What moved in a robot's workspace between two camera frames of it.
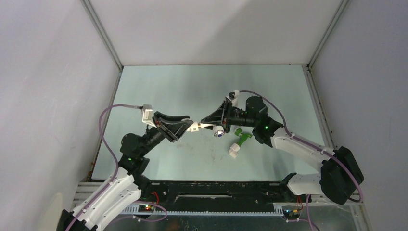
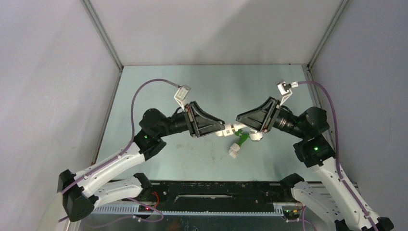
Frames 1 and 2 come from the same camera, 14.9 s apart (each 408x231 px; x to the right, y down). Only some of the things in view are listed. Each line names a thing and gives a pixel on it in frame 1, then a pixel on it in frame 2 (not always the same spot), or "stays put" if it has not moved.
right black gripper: x=221 y=116 -> x=264 y=116
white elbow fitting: x=234 y=150 stays put
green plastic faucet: x=242 y=137 stays put
